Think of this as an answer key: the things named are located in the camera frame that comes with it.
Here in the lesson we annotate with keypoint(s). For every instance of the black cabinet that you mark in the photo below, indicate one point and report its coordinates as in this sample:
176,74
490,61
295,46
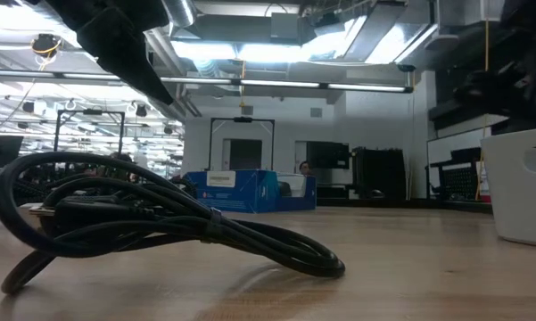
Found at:
379,171

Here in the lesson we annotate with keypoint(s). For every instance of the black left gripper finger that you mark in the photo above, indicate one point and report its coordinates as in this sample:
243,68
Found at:
125,49

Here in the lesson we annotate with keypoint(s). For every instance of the black mesh rack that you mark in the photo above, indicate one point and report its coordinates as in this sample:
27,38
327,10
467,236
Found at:
461,180

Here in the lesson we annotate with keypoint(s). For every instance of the blue cardboard product box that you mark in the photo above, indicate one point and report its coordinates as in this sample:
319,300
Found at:
245,196

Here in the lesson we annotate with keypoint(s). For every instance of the black camera frame stand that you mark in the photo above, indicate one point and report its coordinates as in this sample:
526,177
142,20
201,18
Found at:
242,119
89,112

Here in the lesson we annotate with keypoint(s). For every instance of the long ceiling light fixture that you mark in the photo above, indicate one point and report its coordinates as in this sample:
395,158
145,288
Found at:
278,83

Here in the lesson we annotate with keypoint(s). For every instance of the black computer monitor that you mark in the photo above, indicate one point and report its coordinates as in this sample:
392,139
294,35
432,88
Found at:
0,151

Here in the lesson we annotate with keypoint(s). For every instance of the black aluminium table frame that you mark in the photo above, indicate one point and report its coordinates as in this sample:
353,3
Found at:
383,203

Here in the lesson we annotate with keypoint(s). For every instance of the person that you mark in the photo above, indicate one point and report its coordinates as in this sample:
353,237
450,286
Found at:
120,157
304,168

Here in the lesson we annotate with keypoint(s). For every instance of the translucent white plastic bin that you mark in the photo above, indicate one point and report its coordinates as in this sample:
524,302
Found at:
517,200

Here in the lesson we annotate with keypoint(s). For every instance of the dark wall screen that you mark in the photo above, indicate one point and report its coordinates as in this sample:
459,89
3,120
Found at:
327,155

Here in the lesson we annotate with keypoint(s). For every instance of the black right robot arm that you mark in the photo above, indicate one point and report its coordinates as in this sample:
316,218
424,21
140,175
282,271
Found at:
530,27

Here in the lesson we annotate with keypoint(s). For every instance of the silver ventilation duct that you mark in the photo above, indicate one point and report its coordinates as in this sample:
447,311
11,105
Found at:
178,11

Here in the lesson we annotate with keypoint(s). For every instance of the black ceiling dome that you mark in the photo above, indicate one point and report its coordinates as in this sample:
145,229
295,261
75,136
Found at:
46,44

